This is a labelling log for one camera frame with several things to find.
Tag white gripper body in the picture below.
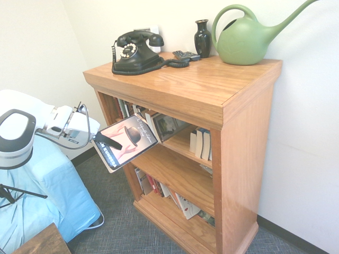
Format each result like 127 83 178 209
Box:
65 111 101 145

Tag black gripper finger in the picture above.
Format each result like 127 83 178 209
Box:
93 132 123 152

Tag paperback book bowler hat cover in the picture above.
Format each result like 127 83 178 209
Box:
92 113 159 174

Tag dark red book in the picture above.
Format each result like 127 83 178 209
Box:
113 97 124 120

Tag green and white book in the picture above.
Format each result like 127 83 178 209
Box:
118 98 130 120

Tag dark spine book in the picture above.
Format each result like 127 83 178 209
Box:
123 101 136 117

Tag brown cover book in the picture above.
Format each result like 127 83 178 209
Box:
137 106 152 125

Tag thick book white pages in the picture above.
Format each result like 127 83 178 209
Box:
145 110 163 143

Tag white and black book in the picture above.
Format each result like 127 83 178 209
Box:
134 167 153 196

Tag red spine book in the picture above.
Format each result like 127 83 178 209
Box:
145 174 160 196

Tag leaning book photo cover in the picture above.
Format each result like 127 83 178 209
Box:
152 113 192 143

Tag light blue cloth cover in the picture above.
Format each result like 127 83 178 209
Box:
0 136 103 254

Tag white thin book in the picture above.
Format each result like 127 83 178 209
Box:
158 182 171 198

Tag black tripod stand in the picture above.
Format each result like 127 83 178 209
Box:
0 184 48 208

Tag small paperback white pages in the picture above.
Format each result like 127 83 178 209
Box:
189 129 198 155

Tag orange spine book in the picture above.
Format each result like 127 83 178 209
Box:
168 188 181 210

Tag black rotary telephone base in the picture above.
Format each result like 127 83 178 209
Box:
113 37 165 72

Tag blue cover paperback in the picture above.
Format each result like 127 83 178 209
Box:
195 128 206 159
201 129 212 161

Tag black rotary telephone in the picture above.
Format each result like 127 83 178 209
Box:
111 39 190 76

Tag flat magazine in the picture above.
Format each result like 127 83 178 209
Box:
199 164 213 177

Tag white book red spots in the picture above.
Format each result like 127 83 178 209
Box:
174 193 201 220

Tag black telephone handset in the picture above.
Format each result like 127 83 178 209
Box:
116 30 165 48

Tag black remote control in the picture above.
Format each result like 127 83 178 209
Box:
172 50 190 60
185 51 201 62

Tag dark wooden table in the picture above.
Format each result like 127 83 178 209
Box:
12 222 72 254

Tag dark flat-lying book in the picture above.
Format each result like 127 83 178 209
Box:
197 210 216 228

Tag oak wooden bookshelf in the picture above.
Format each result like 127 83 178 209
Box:
83 51 283 254

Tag black glossy vase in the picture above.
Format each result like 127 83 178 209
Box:
194 19 212 59

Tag green plastic watering can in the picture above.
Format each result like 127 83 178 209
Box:
211 0 321 66

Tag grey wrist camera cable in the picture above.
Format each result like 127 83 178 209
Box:
35 103 93 151

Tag white floor cable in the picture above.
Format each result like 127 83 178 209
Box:
86 211 105 230

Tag white wall plate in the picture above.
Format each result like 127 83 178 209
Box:
133 25 161 53

